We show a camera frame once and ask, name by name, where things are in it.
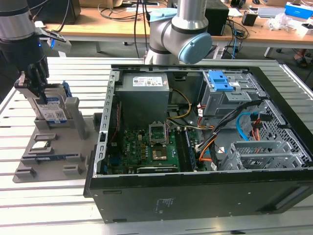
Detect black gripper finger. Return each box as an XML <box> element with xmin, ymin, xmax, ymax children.
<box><xmin>26</xmin><ymin>62</ymin><xmax>41</xmax><ymax>97</ymax></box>
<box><xmin>36</xmin><ymin>58</ymin><xmax>50</xmax><ymax>105</ymax></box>

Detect hard disk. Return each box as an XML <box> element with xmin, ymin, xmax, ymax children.
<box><xmin>33</xmin><ymin>82</ymin><xmax>72</xmax><ymax>124</ymax></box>

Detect metal disk bay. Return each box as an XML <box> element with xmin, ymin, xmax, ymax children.
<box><xmin>219</xmin><ymin>141</ymin><xmax>309</xmax><ymax>171</ymax></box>

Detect large black case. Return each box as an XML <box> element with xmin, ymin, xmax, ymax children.
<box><xmin>40</xmin><ymin>0</ymin><xmax>82</xmax><ymax>25</ymax></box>

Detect silver CPU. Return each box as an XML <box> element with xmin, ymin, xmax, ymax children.
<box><xmin>31</xmin><ymin>141</ymin><xmax>52</xmax><ymax>151</ymax></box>

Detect grey parts rack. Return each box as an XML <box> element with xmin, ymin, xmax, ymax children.
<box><xmin>12</xmin><ymin>72</ymin><xmax>103</xmax><ymax>184</ymax></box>

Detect wooden desk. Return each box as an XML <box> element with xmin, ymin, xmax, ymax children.
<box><xmin>45</xmin><ymin>0</ymin><xmax>313</xmax><ymax>58</ymax></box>

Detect RAM stick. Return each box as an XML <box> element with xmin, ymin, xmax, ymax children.
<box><xmin>184</xmin><ymin>128</ymin><xmax>198</xmax><ymax>171</ymax></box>
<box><xmin>35</xmin><ymin>153</ymin><xmax>80</xmax><ymax>161</ymax></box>

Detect black case fan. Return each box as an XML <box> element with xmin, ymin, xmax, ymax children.
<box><xmin>107</xmin><ymin>100</ymin><xmax>123</xmax><ymax>157</ymax></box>

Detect brown cardboard box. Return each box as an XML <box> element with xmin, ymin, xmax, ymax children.
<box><xmin>79</xmin><ymin>0</ymin><xmax>123</xmax><ymax>8</ymax></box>

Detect grey power supply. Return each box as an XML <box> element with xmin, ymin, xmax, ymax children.
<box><xmin>114</xmin><ymin>72</ymin><xmax>171</xmax><ymax>123</ymax></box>

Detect green motherboard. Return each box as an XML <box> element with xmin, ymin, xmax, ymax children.
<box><xmin>121</xmin><ymin>127</ymin><xmax>203</xmax><ymax>173</ymax></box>

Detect metal socket cover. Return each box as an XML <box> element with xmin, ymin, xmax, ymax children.
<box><xmin>148</xmin><ymin>121</ymin><xmax>167</xmax><ymax>145</ymax></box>

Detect CPU socket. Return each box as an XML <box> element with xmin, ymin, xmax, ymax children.
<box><xmin>149</xmin><ymin>126</ymin><xmax>169</xmax><ymax>147</ymax></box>

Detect black graphics card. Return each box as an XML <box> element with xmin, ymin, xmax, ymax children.
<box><xmin>135</xmin><ymin>166</ymin><xmax>179</xmax><ymax>174</ymax></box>

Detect black RAM slot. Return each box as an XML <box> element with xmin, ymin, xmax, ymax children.
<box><xmin>174</xmin><ymin>128</ymin><xmax>188</xmax><ymax>172</ymax></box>

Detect white power strip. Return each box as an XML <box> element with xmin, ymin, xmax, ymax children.
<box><xmin>212</xmin><ymin>45</ymin><xmax>226</xmax><ymax>60</ymax></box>

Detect blue drive cage clip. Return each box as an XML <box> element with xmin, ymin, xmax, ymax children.
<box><xmin>209</xmin><ymin>70</ymin><xmax>235</xmax><ymax>93</ymax></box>

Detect metal drive cage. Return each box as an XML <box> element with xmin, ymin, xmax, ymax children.
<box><xmin>200</xmin><ymin>70</ymin><xmax>266</xmax><ymax>118</ymax></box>

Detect black PC case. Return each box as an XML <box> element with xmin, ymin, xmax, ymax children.
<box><xmin>83</xmin><ymin>64</ymin><xmax>313</xmax><ymax>225</ymax></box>

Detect small black box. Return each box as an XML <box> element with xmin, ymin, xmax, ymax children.
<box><xmin>242</xmin><ymin>12</ymin><xmax>259</xmax><ymax>26</ymax></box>

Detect clear plastic bag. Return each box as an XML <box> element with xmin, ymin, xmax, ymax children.
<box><xmin>266</xmin><ymin>13</ymin><xmax>297</xmax><ymax>31</ymax></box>

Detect blue cardboard box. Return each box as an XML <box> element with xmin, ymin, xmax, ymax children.
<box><xmin>285</xmin><ymin>1</ymin><xmax>313</xmax><ymax>20</ymax></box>

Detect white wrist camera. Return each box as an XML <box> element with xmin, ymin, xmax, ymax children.
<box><xmin>36</xmin><ymin>28</ymin><xmax>72</xmax><ymax>52</ymax></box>

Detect red black twisted wire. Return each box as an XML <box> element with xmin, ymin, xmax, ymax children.
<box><xmin>110</xmin><ymin>102</ymin><xmax>122</xmax><ymax>144</ymax></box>

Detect yellow wire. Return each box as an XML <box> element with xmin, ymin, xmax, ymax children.
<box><xmin>168</xmin><ymin>89</ymin><xmax>192</xmax><ymax>120</ymax></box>

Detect orange red wire bundle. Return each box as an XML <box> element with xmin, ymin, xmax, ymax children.
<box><xmin>197</xmin><ymin>104</ymin><xmax>216</xmax><ymax>131</ymax></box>

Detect black box with cables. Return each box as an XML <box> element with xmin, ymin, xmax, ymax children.
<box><xmin>204</xmin><ymin>4</ymin><xmax>230</xmax><ymax>37</ymax></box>

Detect orange flat wire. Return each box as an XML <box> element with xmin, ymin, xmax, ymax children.
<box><xmin>199</xmin><ymin>142</ymin><xmax>214</xmax><ymax>163</ymax></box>

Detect black wire bundle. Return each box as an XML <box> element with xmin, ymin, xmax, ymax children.
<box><xmin>195</xmin><ymin>99</ymin><xmax>264</xmax><ymax>154</ymax></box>

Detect blue wire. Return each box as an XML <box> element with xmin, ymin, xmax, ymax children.
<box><xmin>236</xmin><ymin>111</ymin><xmax>260</xmax><ymax>142</ymax></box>

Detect orange black connector wire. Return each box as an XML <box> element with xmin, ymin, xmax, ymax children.
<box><xmin>251</xmin><ymin>113</ymin><xmax>272</xmax><ymax>141</ymax></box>

